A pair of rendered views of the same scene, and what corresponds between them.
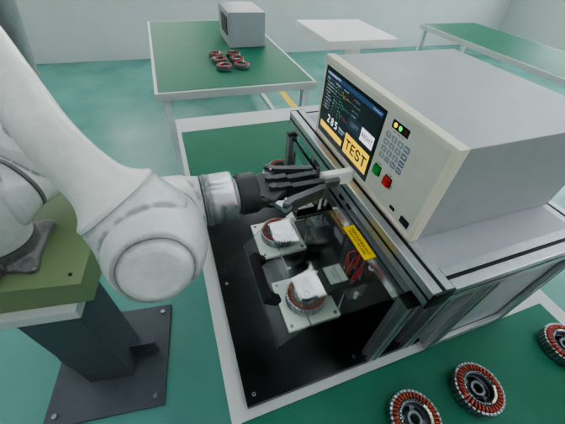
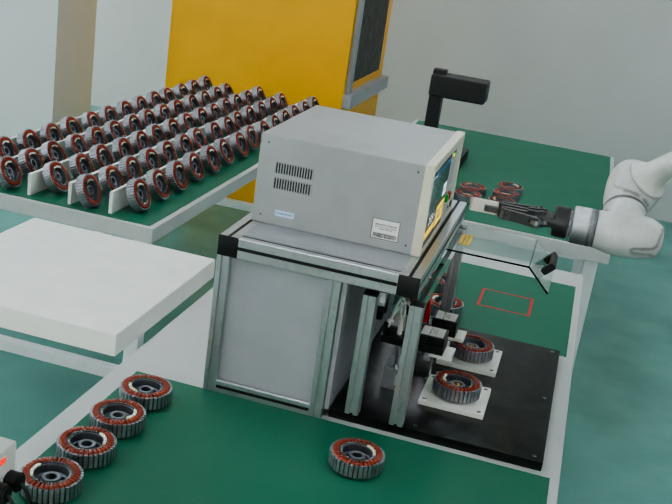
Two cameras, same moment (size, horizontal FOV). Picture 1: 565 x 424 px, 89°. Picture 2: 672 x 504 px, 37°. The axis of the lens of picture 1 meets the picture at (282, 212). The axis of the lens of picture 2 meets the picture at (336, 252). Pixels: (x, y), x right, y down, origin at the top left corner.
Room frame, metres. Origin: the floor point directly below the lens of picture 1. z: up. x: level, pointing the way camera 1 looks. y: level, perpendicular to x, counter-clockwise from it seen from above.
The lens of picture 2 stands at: (2.57, 0.97, 1.80)
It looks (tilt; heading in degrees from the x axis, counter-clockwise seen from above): 19 degrees down; 215
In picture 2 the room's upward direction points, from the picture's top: 8 degrees clockwise
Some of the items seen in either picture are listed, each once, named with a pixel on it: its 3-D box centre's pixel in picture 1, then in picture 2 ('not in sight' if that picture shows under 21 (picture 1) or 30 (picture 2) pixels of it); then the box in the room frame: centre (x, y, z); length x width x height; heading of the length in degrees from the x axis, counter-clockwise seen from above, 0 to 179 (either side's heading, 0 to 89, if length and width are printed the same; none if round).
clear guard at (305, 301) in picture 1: (332, 262); (489, 254); (0.37, -0.11, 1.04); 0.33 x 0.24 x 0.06; 113
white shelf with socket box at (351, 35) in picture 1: (335, 78); (62, 396); (1.59, -0.22, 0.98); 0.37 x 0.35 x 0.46; 23
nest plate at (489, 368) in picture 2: not in sight; (469, 357); (0.42, -0.08, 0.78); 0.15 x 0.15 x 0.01; 23
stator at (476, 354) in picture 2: not in sight; (471, 348); (0.42, -0.08, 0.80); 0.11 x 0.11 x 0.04
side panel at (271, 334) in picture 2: not in sight; (271, 335); (0.99, -0.28, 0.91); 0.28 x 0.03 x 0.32; 113
